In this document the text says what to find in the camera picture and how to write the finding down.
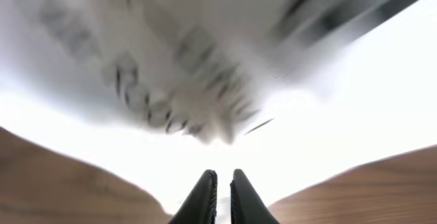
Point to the white t-shirt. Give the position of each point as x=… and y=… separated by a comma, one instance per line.
x=119, y=106

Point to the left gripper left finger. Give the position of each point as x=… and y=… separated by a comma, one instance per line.
x=200, y=205

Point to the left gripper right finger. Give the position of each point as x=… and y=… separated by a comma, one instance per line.
x=246, y=205

